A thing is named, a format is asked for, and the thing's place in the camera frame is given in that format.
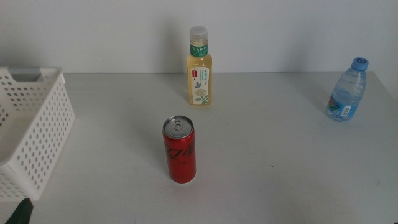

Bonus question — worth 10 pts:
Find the white perforated plastic basket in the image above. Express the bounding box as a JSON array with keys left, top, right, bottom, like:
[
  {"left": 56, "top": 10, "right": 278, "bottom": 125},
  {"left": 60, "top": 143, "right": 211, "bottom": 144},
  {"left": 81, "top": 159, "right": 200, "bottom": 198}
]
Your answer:
[{"left": 0, "top": 65, "right": 76, "bottom": 202}]

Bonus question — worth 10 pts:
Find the clear water bottle blue cap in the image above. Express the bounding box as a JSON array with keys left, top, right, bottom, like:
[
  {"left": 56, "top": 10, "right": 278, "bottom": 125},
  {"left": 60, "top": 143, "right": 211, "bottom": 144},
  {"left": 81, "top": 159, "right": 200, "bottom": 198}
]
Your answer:
[{"left": 325, "top": 57, "right": 369, "bottom": 123}]

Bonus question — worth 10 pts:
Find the yellow tea bottle green label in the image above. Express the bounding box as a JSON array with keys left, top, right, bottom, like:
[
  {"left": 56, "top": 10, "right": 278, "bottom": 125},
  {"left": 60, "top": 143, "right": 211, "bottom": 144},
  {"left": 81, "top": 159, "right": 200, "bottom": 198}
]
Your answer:
[{"left": 186, "top": 26, "right": 213, "bottom": 107}]

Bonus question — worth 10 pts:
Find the red cola can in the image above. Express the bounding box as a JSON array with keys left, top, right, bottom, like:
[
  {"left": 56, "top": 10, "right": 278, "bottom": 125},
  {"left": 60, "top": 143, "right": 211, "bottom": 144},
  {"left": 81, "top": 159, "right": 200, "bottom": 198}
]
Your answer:
[{"left": 162, "top": 115, "right": 197, "bottom": 184}]

